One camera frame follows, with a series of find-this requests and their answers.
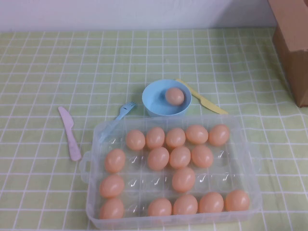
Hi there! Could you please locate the pink plastic knife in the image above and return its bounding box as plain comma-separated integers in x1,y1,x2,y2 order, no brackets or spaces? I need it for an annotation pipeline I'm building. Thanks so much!
57,106,82,162

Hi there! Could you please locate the transparent plastic egg box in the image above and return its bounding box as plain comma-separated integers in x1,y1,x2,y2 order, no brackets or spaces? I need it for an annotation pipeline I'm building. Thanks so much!
79,114,263,229

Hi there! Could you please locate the light blue plastic fork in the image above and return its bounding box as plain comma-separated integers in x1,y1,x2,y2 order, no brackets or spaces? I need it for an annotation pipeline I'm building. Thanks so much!
98,101,138,144

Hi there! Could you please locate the light blue plastic bowl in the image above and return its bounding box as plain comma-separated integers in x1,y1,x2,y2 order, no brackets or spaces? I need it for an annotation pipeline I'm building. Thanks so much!
141,78,193,118

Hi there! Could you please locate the brown cardboard box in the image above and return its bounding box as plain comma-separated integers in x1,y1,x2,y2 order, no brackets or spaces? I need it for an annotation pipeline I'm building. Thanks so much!
268,0,308,108

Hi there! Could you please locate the yellow plastic knife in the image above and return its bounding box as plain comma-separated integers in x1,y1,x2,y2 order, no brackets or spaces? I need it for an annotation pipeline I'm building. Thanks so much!
175,78,229,115

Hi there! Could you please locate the green white grid tablecloth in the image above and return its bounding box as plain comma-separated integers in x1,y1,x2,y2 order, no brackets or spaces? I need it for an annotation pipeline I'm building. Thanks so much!
0,26,308,231

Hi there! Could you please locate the beige plastic egg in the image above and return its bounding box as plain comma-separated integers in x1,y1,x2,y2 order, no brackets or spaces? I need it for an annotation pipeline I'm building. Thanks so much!
169,146,192,169
171,167,196,193
99,174,125,199
99,198,125,220
198,192,225,214
225,189,251,212
147,198,173,217
208,124,231,147
145,127,166,150
191,144,214,168
125,129,146,152
165,87,185,105
147,146,170,171
185,125,209,145
165,128,186,149
172,194,198,216
104,148,127,173

